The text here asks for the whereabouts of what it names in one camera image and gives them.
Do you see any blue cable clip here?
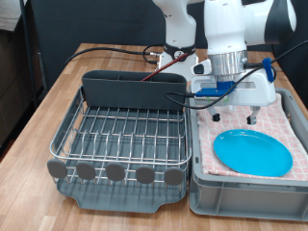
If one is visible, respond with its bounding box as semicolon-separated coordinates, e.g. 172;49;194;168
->
262;57;276;84

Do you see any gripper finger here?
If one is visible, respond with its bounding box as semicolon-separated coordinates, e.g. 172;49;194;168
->
207;106;221;122
245;106;262;126

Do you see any blue plastic plate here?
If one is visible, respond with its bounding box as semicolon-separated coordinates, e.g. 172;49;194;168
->
213;129;294;178

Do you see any pink checked towel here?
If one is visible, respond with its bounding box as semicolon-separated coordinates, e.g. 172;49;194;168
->
193;92;308;182

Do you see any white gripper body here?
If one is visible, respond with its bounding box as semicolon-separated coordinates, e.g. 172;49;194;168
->
191;59;277;110

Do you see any grey shelf board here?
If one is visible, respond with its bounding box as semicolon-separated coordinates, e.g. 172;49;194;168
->
0;0;24;33

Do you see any black metal stand pole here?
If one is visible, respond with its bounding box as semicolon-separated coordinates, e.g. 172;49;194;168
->
18;0;40;109

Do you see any grey plastic drain tray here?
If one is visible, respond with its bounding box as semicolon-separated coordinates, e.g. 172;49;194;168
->
47;86;193;214

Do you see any thick black table cable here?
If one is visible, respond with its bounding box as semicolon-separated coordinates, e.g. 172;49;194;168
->
64;43;166;65

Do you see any wrist camera on blue mount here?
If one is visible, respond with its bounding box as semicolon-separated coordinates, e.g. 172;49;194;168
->
193;80;241;106

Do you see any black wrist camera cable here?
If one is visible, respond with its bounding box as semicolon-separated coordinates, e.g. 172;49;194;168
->
165;39;308;111

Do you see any metal wire dish rack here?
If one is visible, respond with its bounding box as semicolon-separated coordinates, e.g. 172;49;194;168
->
46;86;193;189

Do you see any dark grey cutlery holder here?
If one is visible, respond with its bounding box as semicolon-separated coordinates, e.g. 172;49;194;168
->
81;69;188;112

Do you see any grey plastic crate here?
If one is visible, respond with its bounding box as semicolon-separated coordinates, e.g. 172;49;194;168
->
187;84;308;222

